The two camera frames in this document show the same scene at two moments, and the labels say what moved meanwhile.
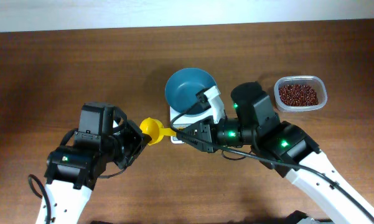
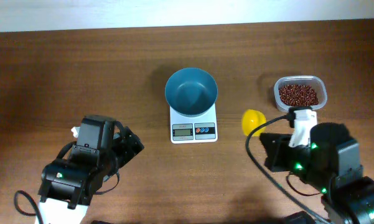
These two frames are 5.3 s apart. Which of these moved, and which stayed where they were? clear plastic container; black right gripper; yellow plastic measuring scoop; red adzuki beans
Moved: black right gripper; yellow plastic measuring scoop
Stayed: clear plastic container; red adzuki beans
